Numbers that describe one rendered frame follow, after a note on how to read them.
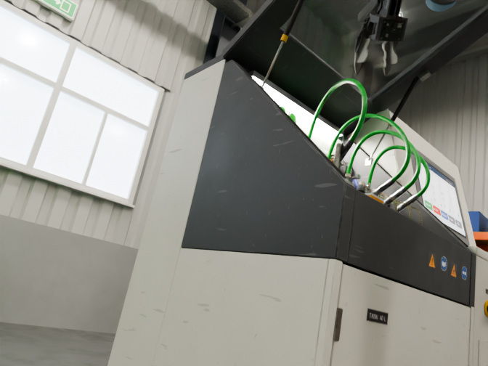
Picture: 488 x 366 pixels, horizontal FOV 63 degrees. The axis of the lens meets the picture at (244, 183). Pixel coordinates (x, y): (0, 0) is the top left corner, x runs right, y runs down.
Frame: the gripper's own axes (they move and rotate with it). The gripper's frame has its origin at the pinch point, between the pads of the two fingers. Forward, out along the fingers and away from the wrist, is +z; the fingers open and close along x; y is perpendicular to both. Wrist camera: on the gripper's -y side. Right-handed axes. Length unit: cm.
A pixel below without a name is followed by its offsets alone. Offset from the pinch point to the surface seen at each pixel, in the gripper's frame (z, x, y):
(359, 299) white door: 37, -12, 46
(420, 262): 41, 11, 29
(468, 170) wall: 291, 440, -517
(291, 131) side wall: 13.7, -22.0, 10.5
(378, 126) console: 35, 29, -50
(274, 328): 44, -29, 46
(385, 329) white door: 46, -4, 45
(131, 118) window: 153, -136, -383
